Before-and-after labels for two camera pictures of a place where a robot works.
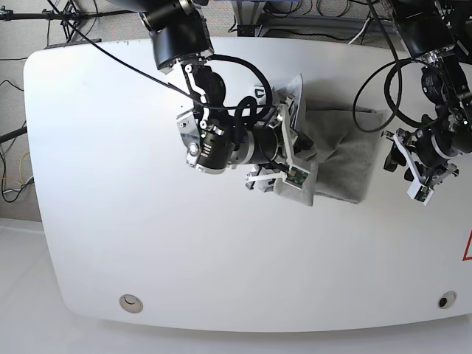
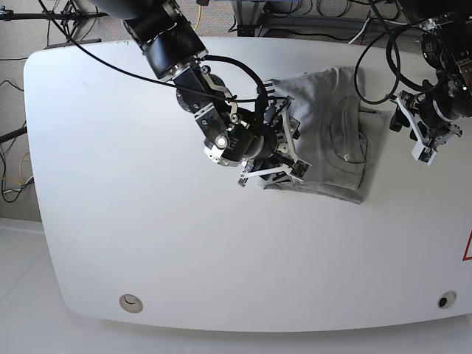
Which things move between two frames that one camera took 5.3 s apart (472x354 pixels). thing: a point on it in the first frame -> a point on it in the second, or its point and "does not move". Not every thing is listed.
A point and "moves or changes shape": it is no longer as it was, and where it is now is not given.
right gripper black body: (265, 144) does not move
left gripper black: (425, 150) -> (444, 107)
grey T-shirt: (339, 162) moves or changes shape
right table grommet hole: (447, 299) does not move
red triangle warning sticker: (467, 254) does not move
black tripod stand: (71, 17) does not move
